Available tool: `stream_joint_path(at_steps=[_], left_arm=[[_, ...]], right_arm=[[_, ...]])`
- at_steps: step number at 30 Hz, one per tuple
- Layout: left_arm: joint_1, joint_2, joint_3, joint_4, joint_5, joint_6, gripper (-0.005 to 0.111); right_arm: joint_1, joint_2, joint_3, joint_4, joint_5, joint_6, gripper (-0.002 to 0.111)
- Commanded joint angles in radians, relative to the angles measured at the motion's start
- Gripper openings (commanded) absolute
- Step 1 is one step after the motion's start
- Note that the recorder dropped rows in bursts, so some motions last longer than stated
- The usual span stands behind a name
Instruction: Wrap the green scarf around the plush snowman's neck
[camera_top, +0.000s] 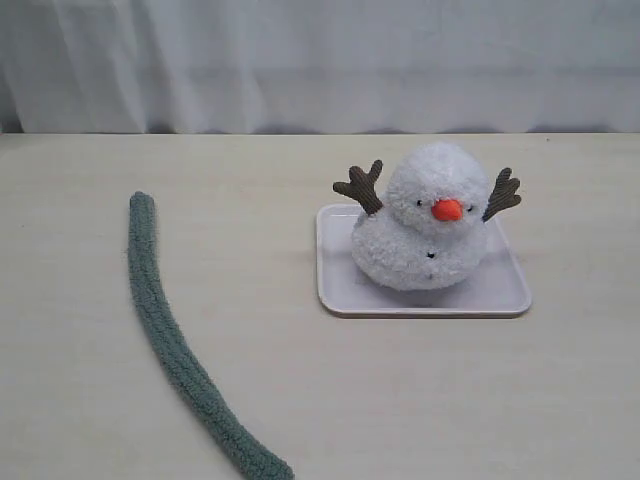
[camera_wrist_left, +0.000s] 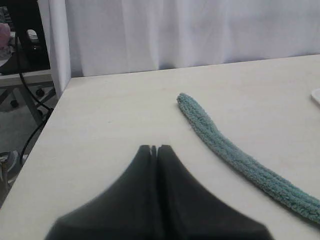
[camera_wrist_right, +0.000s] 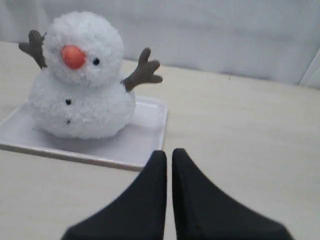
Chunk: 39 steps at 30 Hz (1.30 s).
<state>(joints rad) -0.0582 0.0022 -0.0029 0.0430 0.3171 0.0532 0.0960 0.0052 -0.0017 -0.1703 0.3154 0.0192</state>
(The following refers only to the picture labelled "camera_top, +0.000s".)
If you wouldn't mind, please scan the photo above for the white plush snowman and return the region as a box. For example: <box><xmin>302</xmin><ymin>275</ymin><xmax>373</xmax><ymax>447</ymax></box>
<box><xmin>332</xmin><ymin>141</ymin><xmax>522</xmax><ymax>291</ymax></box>

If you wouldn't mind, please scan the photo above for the green fuzzy scarf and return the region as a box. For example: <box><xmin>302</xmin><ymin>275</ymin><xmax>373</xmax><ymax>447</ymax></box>
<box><xmin>127</xmin><ymin>191</ymin><xmax>295</xmax><ymax>479</ymax></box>

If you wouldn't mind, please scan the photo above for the white square tray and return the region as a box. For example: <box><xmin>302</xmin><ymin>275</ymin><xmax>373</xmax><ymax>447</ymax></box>
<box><xmin>315</xmin><ymin>203</ymin><xmax>533</xmax><ymax>320</ymax></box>

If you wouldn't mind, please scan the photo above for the white backdrop curtain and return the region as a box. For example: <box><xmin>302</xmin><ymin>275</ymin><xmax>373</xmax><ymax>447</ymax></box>
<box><xmin>1</xmin><ymin>1</ymin><xmax>639</xmax><ymax>134</ymax></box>

